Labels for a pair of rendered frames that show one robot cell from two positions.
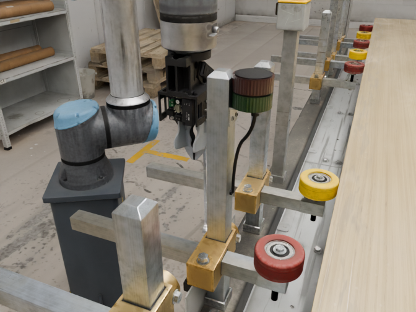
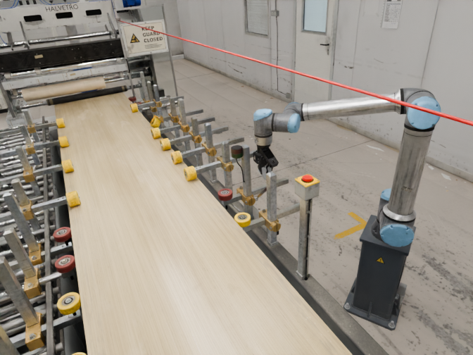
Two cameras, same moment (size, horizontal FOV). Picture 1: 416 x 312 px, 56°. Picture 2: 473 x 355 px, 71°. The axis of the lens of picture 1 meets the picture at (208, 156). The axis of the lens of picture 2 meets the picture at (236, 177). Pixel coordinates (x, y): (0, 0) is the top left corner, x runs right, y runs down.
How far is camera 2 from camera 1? 2.06 m
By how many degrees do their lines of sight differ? 106
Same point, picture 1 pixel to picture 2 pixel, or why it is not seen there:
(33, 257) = (429, 279)
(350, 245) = (212, 203)
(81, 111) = (385, 193)
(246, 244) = (265, 236)
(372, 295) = (198, 197)
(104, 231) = not seen: hidden behind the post
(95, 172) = (375, 226)
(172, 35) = not seen: hidden behind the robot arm
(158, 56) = not seen: outside the picture
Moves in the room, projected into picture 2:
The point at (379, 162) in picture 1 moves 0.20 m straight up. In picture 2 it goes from (233, 241) to (230, 205)
